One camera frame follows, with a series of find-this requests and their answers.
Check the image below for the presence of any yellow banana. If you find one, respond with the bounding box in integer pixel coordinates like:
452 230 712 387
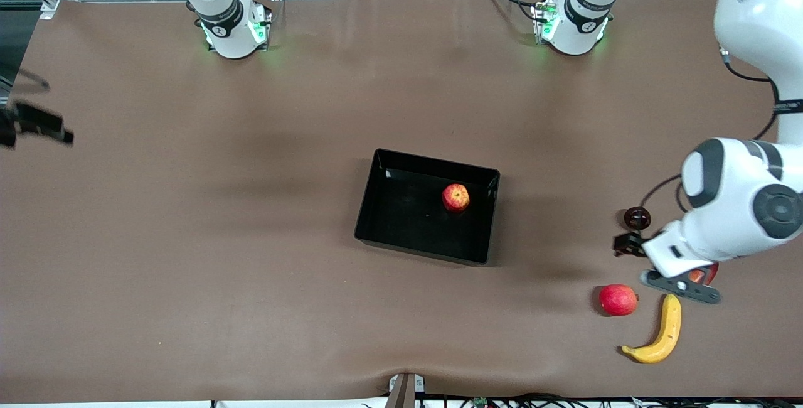
621 293 682 365

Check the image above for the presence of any red yellow apple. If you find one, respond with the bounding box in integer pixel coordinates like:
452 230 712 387
442 183 471 213

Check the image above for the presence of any black plastic box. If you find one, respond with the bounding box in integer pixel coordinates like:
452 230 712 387
354 148 501 266

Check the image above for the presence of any dark purple plum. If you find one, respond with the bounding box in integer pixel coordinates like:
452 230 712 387
625 206 652 231

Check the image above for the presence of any red yellow mango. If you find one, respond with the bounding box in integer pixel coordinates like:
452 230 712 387
689 262 720 285

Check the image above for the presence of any red round fruit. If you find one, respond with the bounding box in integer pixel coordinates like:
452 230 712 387
598 284 640 317

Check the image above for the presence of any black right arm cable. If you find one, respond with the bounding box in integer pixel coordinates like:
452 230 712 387
11 68 52 91

